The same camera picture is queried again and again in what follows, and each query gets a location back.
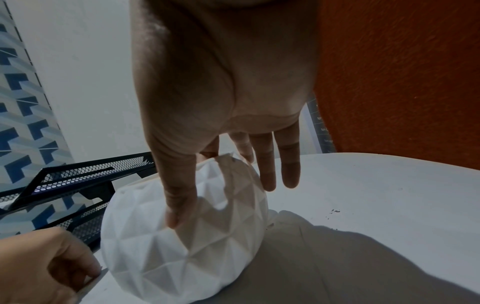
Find black metal mesh rack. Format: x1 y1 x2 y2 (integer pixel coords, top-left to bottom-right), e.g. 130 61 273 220
0 151 157 253

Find person's left hand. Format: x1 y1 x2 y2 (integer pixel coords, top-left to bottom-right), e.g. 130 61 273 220
0 226 104 304

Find person's right hand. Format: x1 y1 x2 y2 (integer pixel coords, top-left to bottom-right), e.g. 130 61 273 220
129 0 320 230

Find grey cutting mat with ruler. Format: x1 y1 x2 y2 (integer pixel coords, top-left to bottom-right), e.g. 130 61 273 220
306 91 337 155

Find white faceted ceramic bowl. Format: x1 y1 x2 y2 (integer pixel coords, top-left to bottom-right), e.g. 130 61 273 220
100 152 270 304

